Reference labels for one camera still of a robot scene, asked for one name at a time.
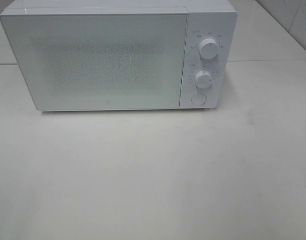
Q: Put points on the white microwave knob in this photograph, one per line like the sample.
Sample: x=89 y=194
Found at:
x=203 y=79
x=208 y=48

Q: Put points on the round white door release button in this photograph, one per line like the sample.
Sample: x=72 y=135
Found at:
x=198 y=99

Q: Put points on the white microwave door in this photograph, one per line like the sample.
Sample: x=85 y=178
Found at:
x=98 y=62

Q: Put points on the white microwave oven body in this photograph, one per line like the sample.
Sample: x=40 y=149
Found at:
x=205 y=18

